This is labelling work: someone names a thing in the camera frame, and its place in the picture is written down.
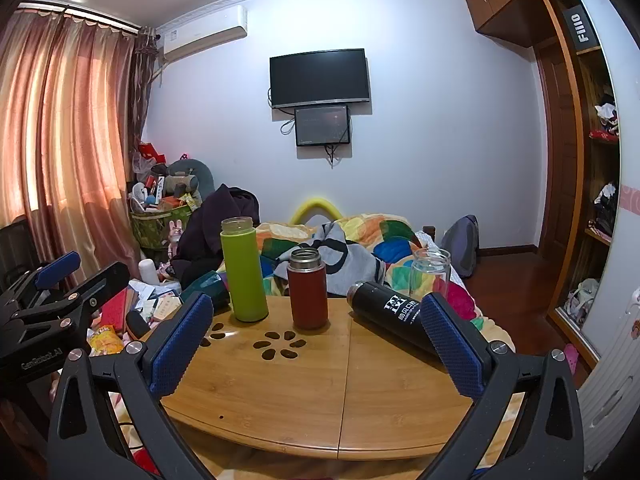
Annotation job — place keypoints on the green cup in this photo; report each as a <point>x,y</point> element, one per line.
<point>244,275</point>

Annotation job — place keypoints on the red bag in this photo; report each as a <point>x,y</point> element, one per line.
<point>150,152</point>

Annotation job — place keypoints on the clear glass cup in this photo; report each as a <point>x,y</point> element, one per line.
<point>429,272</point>

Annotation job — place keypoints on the small black wall monitor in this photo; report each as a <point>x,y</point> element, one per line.
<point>322,125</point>

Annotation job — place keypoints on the white handbag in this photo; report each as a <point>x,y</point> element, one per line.
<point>584,300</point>

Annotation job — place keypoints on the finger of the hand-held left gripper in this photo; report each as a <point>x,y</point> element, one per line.
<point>57,266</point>
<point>97,290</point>

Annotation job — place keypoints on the colourful patchwork quilt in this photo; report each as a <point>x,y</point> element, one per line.
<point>395,247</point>

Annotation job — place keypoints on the red book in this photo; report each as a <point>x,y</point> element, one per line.
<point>116,310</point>

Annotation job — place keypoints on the white air conditioner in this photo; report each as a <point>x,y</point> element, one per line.
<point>205,35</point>

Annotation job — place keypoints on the dark patterned curtain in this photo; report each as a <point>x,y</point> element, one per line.
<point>142,90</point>

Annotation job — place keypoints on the dark purple jacket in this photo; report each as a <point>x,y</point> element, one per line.
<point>210,230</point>

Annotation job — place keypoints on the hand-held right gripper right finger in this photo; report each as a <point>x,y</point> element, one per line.
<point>450,347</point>

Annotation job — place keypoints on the wooden overhead cabinet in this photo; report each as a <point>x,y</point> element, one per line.
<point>500,0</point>

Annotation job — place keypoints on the wooden bed table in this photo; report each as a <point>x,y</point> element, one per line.
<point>300,400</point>

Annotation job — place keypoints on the white bottle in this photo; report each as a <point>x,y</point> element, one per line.
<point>148,271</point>

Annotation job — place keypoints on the black box on shelf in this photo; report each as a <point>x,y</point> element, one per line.
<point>580,27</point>

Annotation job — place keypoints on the red cup with steel rim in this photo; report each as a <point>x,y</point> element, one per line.
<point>307,295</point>

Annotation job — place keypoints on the grey backpack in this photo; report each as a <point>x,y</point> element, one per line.
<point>462,245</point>

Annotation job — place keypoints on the black cup with white print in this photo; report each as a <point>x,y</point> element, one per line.
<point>385,312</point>

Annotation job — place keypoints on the yellow foam tube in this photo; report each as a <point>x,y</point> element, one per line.
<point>316,203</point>

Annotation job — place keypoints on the wooden wardrobe with shelves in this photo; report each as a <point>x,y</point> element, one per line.
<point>587,185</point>

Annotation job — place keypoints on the black chair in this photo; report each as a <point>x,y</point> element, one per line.
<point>17,250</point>

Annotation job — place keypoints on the pink slipper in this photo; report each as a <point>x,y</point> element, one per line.
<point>571,360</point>

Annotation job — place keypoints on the black wall television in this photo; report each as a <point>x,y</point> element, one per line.
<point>320,77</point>

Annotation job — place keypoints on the green basket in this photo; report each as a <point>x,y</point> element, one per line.
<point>152,230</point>

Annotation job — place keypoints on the pink bunny toy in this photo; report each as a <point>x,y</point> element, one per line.
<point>175,237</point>

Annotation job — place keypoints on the wooden door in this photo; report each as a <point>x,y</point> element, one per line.
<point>552,160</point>

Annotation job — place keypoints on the pink curtain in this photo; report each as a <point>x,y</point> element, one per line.
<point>60,125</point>

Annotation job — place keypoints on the teal plastic container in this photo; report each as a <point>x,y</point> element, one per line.
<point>207,287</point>

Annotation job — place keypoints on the yellow snack packet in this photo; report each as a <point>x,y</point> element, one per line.
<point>106,341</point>

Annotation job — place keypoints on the grey plush pillow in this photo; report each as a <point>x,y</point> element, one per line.
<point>192,177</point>

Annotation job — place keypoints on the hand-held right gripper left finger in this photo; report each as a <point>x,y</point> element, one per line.
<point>181,342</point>

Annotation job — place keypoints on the grey patterned cloth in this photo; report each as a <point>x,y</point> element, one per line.
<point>345,255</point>

